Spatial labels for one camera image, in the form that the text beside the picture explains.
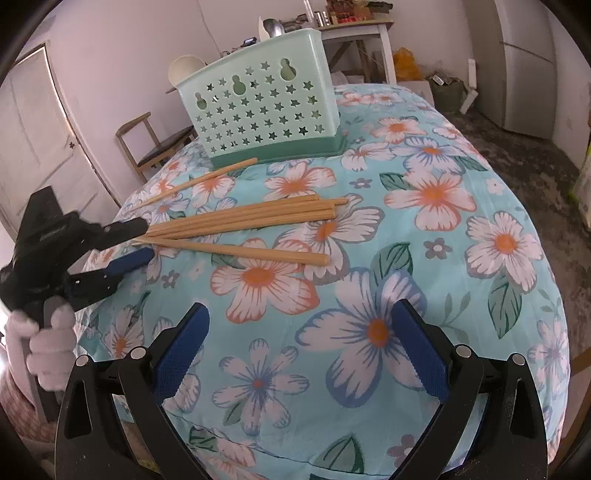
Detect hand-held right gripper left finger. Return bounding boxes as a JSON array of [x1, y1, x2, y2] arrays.
[[55, 302, 211, 480]]

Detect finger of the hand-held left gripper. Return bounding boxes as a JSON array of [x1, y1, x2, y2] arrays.
[[99, 217, 149, 247], [65, 247, 155, 310]]

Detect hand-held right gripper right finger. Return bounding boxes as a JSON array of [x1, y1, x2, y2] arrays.
[[392, 298, 549, 480]]

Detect pile of wooden chopsticks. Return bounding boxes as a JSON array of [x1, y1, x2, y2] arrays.
[[130, 158, 348, 267]]

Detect large white rice spoon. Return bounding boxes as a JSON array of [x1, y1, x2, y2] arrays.
[[167, 54, 206, 90]]

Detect green plastic utensil holder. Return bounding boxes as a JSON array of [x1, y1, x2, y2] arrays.
[[166, 28, 349, 168]]

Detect person's left hand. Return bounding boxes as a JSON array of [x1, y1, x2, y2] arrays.
[[8, 296, 78, 391]]

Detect wooden chair with dark seat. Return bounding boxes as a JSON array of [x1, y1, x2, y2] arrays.
[[115, 112, 197, 181]]

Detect white panelled door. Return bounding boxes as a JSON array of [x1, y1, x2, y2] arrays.
[[0, 44, 123, 241]]

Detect floral light blue blanket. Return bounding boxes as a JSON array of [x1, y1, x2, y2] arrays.
[[76, 83, 573, 480]]

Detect white cardboard box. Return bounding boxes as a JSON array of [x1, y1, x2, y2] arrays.
[[399, 79, 435, 104]]

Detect grey-green sack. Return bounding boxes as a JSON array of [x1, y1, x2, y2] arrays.
[[429, 71, 467, 114]]

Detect white board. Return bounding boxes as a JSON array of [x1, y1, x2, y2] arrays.
[[462, 59, 480, 114]]

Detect orange plastic bag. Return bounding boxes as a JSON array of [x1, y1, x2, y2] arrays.
[[393, 47, 423, 81]]

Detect grey refrigerator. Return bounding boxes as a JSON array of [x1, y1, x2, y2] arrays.
[[475, 0, 557, 139]]

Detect white-legged wooden table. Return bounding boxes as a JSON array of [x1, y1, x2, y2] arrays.
[[318, 21, 398, 84]]

